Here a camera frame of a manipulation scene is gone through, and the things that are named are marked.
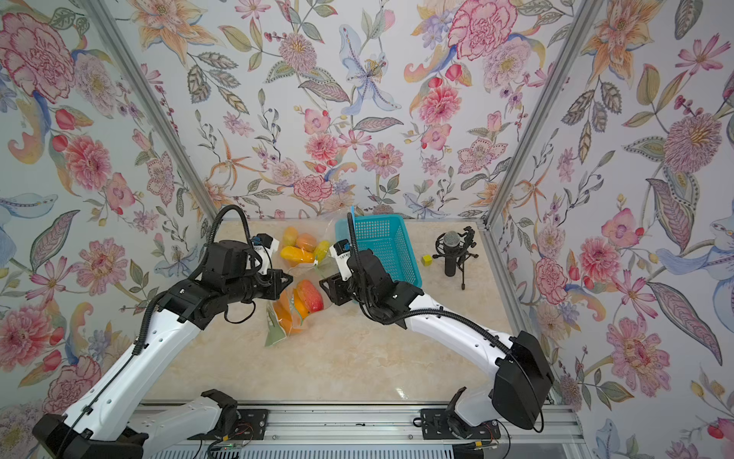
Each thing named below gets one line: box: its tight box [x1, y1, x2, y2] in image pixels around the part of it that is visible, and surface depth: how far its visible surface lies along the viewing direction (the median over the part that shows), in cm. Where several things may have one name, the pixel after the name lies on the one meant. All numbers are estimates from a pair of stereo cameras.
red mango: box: [297, 279, 324, 313], surface depth 82 cm
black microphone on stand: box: [431, 225, 479, 291], surface depth 94 cm
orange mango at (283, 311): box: [272, 298, 293, 337], surface depth 85 cm
